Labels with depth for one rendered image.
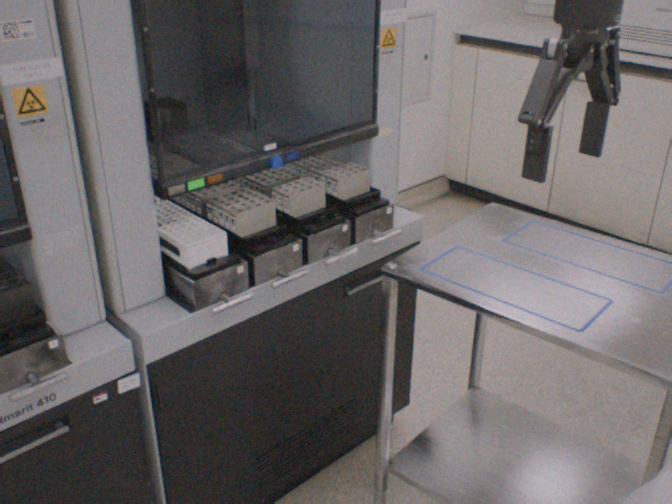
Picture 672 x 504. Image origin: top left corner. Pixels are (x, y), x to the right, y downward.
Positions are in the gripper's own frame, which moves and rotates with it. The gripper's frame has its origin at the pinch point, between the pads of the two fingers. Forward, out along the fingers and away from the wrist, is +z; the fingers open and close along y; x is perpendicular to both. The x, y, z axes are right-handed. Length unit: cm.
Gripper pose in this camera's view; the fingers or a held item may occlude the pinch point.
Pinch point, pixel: (563, 158)
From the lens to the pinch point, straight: 94.1
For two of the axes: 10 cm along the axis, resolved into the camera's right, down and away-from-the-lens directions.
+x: -6.9, -3.3, 6.5
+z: 0.0, 8.9, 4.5
